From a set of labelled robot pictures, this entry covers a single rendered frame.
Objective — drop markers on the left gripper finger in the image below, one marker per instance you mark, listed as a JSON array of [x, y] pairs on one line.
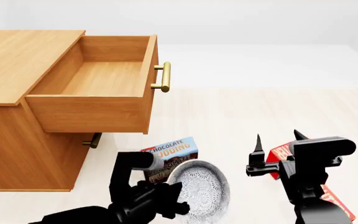
[[179, 208], [169, 188]]

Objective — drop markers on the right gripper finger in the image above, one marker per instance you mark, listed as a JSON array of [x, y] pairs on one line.
[[299, 136], [258, 154]]

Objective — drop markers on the open wooden drawer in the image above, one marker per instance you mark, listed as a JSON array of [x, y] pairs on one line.
[[104, 77]]

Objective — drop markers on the wooden cabinet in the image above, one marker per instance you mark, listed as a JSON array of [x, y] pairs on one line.
[[11, 70]]

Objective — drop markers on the red food box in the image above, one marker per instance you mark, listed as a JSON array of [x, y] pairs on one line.
[[276, 156]]

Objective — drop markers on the chocolate pudding box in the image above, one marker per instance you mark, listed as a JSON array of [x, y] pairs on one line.
[[179, 147]]

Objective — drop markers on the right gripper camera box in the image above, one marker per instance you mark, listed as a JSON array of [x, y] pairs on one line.
[[322, 148]]

